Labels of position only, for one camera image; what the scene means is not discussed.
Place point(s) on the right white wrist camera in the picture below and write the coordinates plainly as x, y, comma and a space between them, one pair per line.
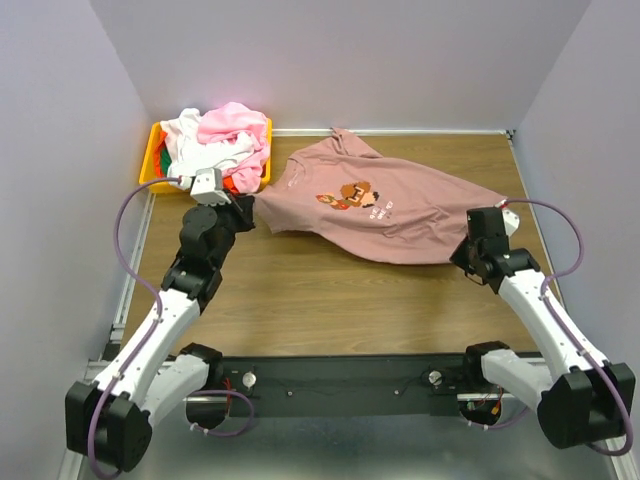
511, 219

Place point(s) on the green t-shirt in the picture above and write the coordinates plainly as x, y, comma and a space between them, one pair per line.
161, 160

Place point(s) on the white t-shirt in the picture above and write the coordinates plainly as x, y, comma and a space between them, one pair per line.
187, 154

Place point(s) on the light pink t-shirt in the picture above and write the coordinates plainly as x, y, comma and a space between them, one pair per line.
237, 139

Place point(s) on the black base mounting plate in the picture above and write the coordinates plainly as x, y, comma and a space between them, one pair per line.
338, 386

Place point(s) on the yellow plastic bin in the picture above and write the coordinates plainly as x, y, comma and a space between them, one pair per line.
148, 170

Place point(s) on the orange red t-shirt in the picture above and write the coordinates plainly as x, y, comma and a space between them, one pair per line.
229, 186

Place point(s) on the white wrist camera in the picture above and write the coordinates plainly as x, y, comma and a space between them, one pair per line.
511, 219
206, 187

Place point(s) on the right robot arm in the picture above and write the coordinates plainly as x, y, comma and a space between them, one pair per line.
578, 396

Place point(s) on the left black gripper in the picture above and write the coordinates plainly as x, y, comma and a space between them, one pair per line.
242, 210

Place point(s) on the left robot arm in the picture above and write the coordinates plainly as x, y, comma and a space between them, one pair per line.
110, 420

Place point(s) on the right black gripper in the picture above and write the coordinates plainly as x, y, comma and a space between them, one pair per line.
485, 223

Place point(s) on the dusty pink mario t-shirt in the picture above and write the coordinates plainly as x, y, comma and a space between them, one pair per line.
379, 208

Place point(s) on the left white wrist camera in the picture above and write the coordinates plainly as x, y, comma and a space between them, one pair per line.
206, 187

